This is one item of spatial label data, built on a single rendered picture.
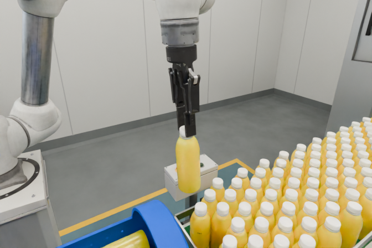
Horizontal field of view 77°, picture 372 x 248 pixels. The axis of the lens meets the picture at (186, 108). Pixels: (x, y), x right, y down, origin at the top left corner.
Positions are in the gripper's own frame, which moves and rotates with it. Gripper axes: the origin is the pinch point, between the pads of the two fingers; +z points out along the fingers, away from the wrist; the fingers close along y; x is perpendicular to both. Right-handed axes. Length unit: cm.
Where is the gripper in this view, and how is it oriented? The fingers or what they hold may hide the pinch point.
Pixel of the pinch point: (186, 121)
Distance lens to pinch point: 63.7
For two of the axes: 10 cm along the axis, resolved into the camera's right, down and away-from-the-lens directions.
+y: 4.7, 3.0, -8.3
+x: 8.8, -2.2, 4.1
